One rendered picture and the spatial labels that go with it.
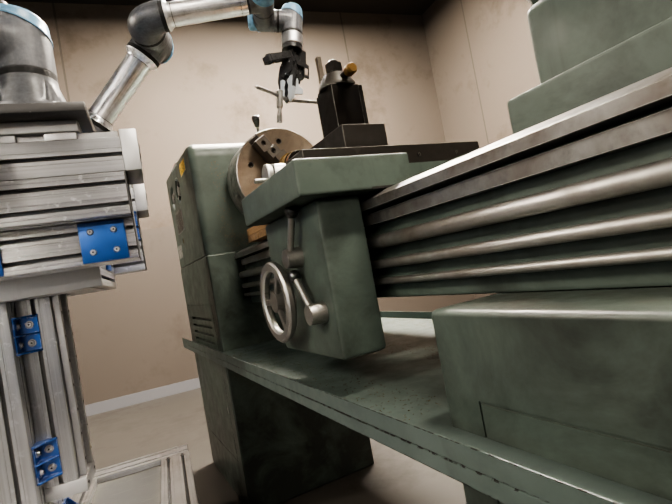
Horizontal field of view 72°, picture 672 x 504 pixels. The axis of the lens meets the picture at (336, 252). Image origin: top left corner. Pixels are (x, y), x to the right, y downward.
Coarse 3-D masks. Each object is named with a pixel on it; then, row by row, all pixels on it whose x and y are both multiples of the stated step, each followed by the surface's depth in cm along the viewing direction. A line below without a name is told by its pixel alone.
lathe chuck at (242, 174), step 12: (264, 132) 151; (276, 132) 153; (288, 132) 155; (276, 144) 153; (288, 144) 155; (300, 144) 157; (240, 156) 147; (252, 156) 149; (240, 168) 146; (252, 168) 148; (240, 180) 146; (252, 180) 148; (240, 192) 147; (240, 204) 153
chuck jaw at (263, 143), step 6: (258, 138) 146; (264, 138) 147; (252, 144) 148; (258, 144) 146; (264, 144) 147; (270, 144) 148; (258, 150) 148; (264, 150) 146; (270, 150) 145; (276, 150) 146; (282, 150) 145; (264, 156) 148; (270, 156) 146; (276, 156) 144; (270, 162) 149; (276, 162) 146
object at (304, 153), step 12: (408, 144) 94; (420, 144) 96; (432, 144) 97; (444, 144) 99; (456, 144) 100; (468, 144) 102; (300, 156) 84; (312, 156) 84; (324, 156) 85; (408, 156) 94; (420, 156) 95; (432, 156) 97; (444, 156) 98; (456, 156) 100
